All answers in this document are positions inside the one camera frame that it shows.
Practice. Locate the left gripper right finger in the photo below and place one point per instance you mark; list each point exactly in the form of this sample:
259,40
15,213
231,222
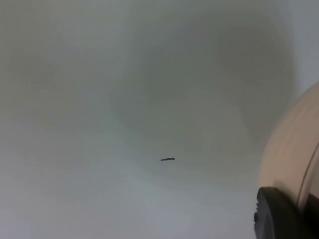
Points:
314,219

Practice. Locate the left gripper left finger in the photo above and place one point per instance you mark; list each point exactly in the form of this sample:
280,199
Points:
276,216

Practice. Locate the pale wooden bowl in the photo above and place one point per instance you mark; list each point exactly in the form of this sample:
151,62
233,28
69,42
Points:
286,149

